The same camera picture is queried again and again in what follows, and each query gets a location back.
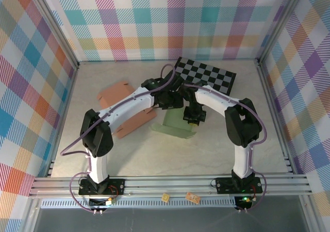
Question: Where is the green paper box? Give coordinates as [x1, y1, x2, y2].
[150, 107, 198, 140]

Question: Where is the orange cardboard box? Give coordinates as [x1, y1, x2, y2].
[96, 81, 158, 139]

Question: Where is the black folding chessboard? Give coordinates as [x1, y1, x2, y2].
[173, 57, 237, 96]

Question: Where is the small orange card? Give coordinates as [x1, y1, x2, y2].
[185, 192, 201, 205]

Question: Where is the black connector board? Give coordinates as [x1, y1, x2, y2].
[235, 195, 253, 210]
[89, 197, 116, 209]

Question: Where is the aluminium rail beam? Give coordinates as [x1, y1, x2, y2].
[28, 174, 314, 198]

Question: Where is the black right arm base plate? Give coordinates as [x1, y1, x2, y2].
[215, 176, 263, 194]

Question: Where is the aluminium side rail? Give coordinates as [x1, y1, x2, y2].
[45, 61, 80, 178]
[254, 58, 295, 175]

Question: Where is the slotted grey cable duct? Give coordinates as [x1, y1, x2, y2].
[40, 197, 252, 209]

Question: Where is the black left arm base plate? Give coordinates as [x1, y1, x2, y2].
[78, 178, 126, 196]

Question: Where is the aluminium frame post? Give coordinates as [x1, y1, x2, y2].
[25, 0, 80, 70]
[256, 0, 309, 67]

